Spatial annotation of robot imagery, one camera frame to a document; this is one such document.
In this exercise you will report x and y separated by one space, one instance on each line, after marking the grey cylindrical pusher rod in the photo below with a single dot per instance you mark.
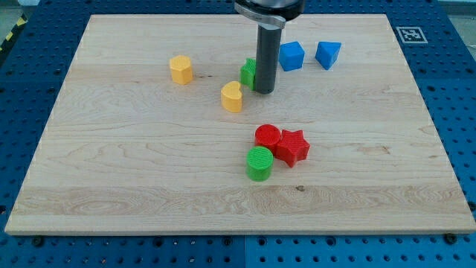
268 46

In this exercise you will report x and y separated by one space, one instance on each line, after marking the green star block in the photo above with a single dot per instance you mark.
247 73

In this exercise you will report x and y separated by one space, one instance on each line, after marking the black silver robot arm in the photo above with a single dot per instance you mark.
271 17

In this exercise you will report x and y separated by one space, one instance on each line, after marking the red star block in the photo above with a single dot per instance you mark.
292 147

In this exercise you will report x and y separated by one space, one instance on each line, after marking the blue cube block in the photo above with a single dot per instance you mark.
291 56

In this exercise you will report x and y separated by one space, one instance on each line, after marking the blue triangle block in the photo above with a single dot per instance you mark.
327 53

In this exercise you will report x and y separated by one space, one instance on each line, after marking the yellow heart block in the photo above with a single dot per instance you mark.
231 97

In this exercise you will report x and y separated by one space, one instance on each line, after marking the yellow hexagon block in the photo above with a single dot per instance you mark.
181 69

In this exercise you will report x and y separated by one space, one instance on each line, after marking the red cylinder block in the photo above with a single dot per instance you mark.
268 136

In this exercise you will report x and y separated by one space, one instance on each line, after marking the green cylinder block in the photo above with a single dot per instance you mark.
259 163

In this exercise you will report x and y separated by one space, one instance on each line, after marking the white fiducial marker tag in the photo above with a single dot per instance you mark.
411 35

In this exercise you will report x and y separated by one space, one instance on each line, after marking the light wooden board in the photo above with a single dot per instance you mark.
126 151

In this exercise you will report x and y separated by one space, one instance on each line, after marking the black yellow hazard tape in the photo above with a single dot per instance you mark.
14 33

